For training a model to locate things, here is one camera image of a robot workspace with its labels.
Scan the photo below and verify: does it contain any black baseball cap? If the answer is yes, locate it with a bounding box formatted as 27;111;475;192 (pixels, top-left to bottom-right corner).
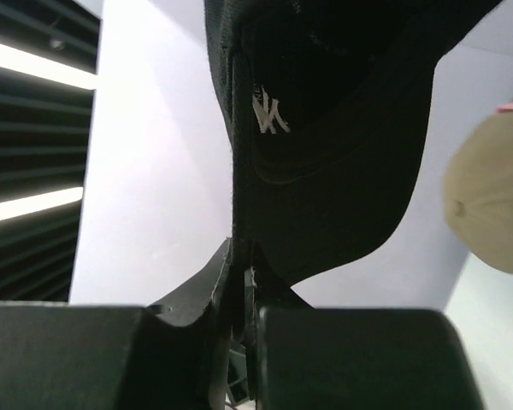
204;1;497;284

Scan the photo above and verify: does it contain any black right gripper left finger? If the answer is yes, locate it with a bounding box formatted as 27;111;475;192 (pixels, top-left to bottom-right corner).
0;242;231;409

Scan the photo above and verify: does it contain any beige baseball cap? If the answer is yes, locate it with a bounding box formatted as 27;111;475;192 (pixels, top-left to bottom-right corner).
442;112;513;274

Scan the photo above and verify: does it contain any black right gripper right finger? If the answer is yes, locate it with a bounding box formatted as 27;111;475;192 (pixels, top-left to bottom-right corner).
244;246;484;410

